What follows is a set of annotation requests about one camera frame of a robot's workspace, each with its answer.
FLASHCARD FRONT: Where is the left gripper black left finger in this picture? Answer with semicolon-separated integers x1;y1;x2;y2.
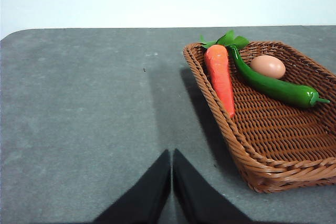
94;149;171;224

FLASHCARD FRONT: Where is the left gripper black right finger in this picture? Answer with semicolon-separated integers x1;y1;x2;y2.
172;148;253;224

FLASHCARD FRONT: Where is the brown wicker basket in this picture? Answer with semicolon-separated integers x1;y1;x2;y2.
182;40;336;194

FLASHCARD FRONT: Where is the orange carrot with green leaves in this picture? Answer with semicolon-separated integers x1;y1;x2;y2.
199;30;250;119

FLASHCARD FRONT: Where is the green chili pepper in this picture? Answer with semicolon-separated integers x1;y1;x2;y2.
227;45;331;109

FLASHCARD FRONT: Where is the brown egg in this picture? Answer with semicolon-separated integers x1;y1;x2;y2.
249;55;286;80

